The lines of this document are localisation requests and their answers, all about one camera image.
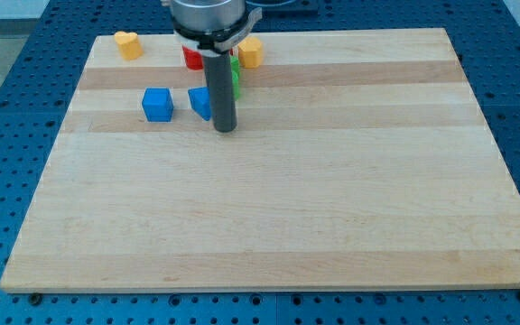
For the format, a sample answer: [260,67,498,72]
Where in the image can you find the wooden board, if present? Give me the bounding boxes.
[0,28,520,293]

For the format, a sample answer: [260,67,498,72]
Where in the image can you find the blue cube block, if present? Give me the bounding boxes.
[142,88,173,122]

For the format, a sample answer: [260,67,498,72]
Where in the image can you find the yellow hexagon block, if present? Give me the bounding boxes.
[237,36,264,69]

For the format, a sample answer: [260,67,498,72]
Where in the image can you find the yellow heart block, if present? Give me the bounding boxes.
[114,31,144,60]

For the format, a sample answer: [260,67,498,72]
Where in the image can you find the red block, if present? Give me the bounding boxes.
[182,46,203,70]

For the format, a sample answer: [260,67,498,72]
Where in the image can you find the blue triangle block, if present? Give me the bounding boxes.
[188,87,211,121]

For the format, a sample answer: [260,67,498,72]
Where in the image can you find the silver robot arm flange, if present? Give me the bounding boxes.
[165,0,263,57]

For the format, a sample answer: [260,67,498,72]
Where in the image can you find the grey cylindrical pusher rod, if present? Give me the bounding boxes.
[203,52,237,133]

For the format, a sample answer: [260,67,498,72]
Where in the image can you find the green block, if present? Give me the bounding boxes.
[230,55,240,100]

